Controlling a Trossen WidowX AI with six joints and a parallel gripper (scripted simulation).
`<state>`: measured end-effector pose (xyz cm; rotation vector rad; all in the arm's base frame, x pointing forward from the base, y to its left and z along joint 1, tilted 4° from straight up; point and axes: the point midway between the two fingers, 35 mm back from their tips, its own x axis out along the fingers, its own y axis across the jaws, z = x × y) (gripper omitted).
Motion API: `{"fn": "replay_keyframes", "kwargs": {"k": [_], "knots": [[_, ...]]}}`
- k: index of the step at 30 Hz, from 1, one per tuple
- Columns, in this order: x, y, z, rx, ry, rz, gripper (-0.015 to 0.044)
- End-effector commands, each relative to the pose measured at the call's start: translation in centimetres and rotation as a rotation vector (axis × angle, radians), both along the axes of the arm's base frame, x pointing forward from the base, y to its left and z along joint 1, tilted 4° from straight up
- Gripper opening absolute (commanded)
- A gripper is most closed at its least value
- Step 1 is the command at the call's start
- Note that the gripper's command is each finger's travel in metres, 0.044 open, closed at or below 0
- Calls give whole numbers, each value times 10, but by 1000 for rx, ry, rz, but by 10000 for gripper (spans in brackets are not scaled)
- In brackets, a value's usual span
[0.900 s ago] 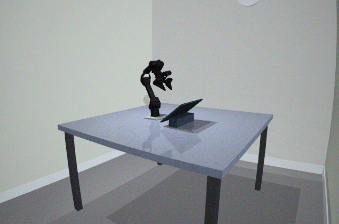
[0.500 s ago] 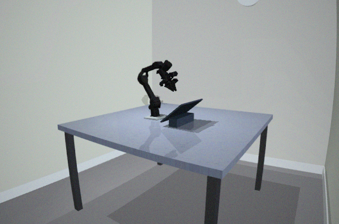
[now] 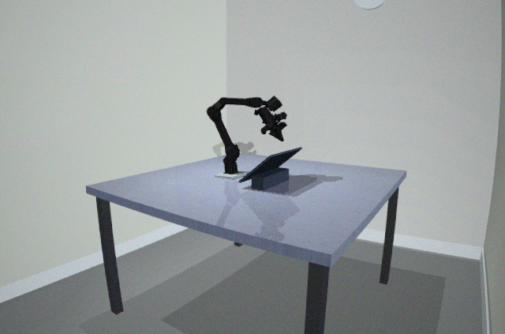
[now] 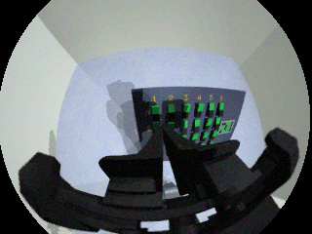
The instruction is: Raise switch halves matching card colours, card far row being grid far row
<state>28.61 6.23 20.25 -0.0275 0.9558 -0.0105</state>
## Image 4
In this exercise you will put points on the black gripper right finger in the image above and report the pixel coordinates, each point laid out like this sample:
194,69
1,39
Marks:
186,156

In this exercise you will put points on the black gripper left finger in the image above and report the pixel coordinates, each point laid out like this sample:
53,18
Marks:
147,162

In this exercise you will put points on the dark blue switch panel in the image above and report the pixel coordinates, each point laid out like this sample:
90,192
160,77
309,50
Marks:
201,114

